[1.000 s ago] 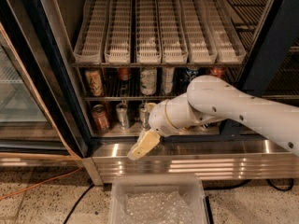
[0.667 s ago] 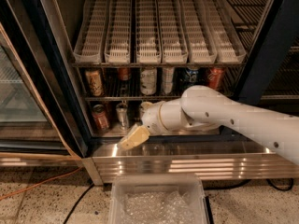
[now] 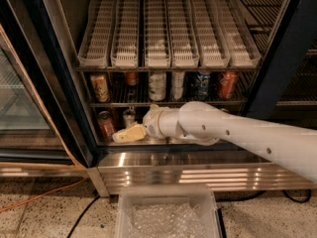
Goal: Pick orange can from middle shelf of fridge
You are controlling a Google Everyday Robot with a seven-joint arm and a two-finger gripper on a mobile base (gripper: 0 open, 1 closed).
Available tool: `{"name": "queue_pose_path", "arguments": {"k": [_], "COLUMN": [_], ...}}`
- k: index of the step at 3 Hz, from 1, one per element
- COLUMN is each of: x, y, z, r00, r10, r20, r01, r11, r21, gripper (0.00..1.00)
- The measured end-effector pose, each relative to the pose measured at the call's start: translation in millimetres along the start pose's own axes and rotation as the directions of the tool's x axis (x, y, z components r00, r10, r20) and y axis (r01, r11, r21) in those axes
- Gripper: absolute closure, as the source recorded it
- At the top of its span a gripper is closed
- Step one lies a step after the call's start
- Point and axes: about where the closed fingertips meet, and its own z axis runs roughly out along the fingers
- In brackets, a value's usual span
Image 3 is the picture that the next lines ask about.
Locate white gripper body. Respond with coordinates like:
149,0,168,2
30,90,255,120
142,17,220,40
143,104,162,139

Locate orange tan can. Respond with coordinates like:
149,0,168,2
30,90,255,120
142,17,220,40
90,73,110,102

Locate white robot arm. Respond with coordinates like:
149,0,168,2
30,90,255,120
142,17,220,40
113,101,317,182

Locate red can bottom left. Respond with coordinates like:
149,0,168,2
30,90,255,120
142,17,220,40
97,111,116,139

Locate white green can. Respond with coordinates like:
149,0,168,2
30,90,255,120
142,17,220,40
149,72,166,101

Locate small orange can rear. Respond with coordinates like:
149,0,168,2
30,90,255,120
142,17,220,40
125,72,139,86

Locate white silver can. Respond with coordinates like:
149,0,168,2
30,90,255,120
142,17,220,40
171,71,185,100

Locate blue can middle shelf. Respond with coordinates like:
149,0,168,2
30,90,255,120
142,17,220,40
193,72,211,101

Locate clear shelf tray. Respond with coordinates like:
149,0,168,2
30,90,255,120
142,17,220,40
77,0,116,67
215,0,261,68
191,0,230,68
166,0,199,68
111,0,140,68
144,0,170,68

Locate orange red can right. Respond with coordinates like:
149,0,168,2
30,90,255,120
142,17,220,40
217,71,239,99

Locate glass fridge door left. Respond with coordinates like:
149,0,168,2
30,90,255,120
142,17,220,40
0,25,84,171

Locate clear plastic bin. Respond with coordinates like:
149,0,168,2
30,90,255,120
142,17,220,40
115,184,223,238

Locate black cable left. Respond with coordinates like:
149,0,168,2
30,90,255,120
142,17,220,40
66,195,101,238

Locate black cable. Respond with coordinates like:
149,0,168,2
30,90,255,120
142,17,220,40
216,189,312,204
66,195,101,238

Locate orange cable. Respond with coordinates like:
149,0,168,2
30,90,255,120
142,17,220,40
0,178,88,214

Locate black cable right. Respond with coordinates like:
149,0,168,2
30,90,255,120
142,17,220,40
216,189,312,204

